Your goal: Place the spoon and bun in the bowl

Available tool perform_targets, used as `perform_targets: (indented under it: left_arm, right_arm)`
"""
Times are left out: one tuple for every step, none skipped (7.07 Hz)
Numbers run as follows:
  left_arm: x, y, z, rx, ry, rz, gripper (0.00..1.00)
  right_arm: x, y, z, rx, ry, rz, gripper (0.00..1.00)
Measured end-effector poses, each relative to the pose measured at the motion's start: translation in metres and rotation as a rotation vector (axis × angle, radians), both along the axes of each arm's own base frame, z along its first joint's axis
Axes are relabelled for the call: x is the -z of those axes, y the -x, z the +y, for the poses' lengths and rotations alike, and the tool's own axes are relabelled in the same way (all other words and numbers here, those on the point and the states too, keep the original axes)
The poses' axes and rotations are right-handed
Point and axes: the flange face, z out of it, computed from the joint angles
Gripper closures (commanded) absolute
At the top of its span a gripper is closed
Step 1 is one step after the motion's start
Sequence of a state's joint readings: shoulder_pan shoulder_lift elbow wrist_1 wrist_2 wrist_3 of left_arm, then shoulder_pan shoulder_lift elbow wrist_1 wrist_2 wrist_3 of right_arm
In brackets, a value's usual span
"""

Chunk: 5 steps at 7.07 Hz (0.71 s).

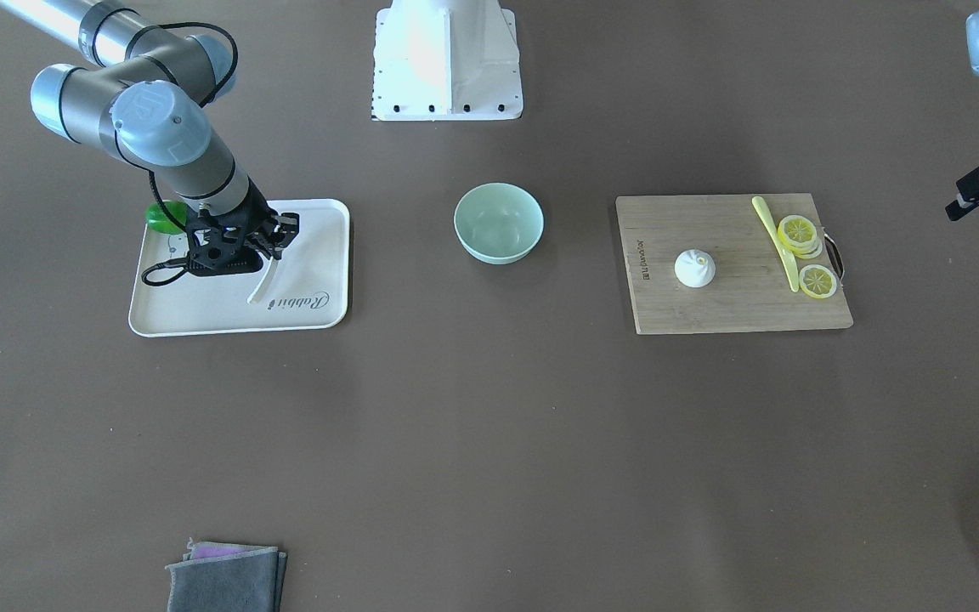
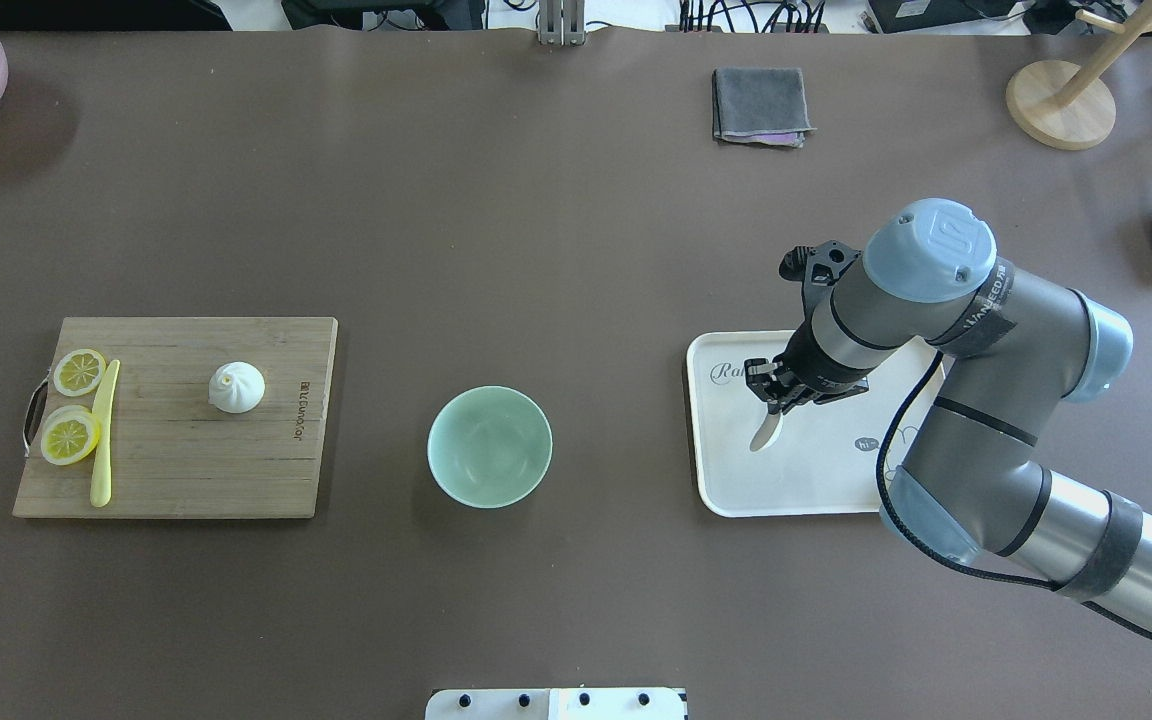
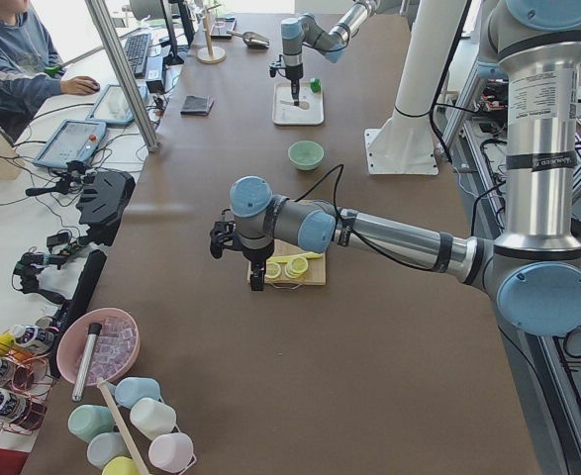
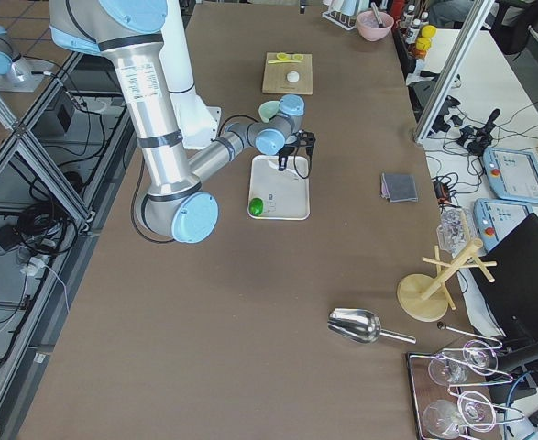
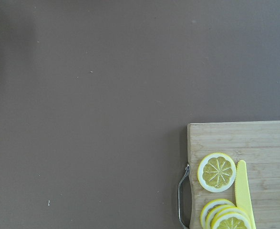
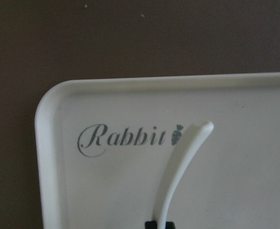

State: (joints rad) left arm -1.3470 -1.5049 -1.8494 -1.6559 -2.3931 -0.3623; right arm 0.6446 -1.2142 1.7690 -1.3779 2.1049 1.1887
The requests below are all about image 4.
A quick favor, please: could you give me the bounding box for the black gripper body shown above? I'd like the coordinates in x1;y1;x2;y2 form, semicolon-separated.
278;130;315;159

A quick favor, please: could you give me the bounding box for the mint green bowl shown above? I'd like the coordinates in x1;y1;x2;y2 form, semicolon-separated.
258;100;280;123

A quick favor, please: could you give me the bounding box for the pink bowl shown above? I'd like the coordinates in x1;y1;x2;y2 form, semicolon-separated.
357;10;395;41

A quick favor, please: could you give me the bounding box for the cream rabbit tray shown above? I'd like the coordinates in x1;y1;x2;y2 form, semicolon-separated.
248;155;310;220

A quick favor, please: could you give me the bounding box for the green lime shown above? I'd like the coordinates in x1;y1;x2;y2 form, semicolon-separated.
248;197;264;217

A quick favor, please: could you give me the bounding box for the wooden cutting board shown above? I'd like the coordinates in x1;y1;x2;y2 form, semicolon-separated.
261;52;313;95

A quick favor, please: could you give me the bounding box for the grey folded cloth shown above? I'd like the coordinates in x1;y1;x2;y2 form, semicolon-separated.
380;172;419;203

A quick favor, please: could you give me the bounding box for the steel scoop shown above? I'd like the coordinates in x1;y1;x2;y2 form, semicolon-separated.
327;308;417;344

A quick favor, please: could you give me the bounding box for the wooden mug tree stand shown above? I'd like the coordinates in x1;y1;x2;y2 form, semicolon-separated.
396;215;498;322

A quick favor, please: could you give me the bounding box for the lower teach pendant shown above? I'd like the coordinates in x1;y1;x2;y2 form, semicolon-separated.
474;198;533;251

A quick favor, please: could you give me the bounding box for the teach pendant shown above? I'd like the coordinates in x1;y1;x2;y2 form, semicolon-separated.
474;198;533;251
482;148;538;204

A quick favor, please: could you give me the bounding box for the upper teach pendant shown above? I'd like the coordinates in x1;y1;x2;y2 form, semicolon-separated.
482;148;538;204

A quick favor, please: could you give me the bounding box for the black monitor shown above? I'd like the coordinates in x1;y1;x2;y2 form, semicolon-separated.
473;214;538;340

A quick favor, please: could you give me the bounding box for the wine glass rack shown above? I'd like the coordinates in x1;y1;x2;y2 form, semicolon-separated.
406;337;524;439

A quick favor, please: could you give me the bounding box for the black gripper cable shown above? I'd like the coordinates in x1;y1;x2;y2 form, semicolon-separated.
293;137;318;180

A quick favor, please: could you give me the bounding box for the aluminium frame post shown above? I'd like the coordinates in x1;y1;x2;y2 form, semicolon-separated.
413;0;494;145

